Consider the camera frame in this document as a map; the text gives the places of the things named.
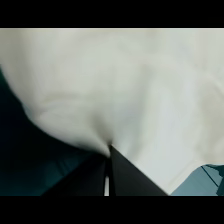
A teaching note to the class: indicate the white garment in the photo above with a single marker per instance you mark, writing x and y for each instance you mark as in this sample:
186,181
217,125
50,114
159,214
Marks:
126,90

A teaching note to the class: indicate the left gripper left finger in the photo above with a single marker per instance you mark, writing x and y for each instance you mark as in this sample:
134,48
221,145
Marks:
85,181

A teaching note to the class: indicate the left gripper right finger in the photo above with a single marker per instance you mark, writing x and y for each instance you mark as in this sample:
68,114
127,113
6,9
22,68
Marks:
130,180

